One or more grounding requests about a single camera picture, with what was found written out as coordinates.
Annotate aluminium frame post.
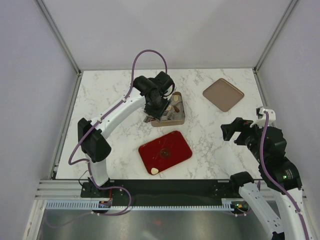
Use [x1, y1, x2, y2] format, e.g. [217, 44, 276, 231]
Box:
[252, 0, 300, 74]
[34, 0, 82, 76]

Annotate round white chocolate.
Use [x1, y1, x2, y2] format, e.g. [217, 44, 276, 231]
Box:
[173, 95, 179, 102]

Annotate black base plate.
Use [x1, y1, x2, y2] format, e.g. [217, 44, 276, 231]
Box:
[80, 178, 266, 207]

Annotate brown square chocolate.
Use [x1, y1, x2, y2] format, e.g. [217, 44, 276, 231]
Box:
[174, 106, 180, 113]

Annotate red rectangular tray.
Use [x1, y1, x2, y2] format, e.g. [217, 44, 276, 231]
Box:
[138, 130, 193, 175]

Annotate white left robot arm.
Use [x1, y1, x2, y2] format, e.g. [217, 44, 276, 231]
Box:
[77, 71, 175, 197]

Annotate white slotted cable duct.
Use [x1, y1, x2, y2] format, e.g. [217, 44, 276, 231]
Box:
[45, 200, 234, 211]

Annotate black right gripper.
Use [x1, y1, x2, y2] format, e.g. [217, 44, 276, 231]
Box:
[220, 116, 269, 163]

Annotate gold tin lid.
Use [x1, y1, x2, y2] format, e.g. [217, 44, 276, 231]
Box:
[202, 78, 245, 112]

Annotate left aluminium frame post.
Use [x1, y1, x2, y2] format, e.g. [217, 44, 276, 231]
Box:
[34, 0, 82, 76]

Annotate white rounded chocolate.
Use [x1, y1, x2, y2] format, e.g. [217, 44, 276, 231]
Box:
[150, 167, 159, 175]

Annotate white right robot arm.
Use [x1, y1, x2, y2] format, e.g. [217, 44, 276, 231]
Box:
[221, 117, 315, 240]

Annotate metal tongs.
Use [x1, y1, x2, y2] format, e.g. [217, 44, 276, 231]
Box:
[143, 110, 169, 123]

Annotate right aluminium frame post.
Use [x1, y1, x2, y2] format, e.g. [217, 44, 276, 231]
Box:
[252, 0, 300, 74]

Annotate gold square tin box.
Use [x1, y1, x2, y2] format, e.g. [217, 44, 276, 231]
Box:
[150, 92, 186, 127]

